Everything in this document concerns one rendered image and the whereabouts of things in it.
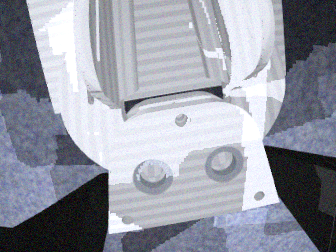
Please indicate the white housing plate with two round holes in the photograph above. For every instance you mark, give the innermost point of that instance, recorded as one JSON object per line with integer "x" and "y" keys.
{"x": 185, "y": 148}

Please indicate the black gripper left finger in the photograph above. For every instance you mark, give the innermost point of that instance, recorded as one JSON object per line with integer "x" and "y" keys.
{"x": 77, "y": 222}

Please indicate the white curved plate with holes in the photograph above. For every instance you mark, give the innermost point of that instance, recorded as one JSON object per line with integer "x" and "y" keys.
{"x": 169, "y": 100}

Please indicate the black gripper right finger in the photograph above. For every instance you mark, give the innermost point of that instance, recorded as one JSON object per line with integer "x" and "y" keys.
{"x": 306, "y": 184}

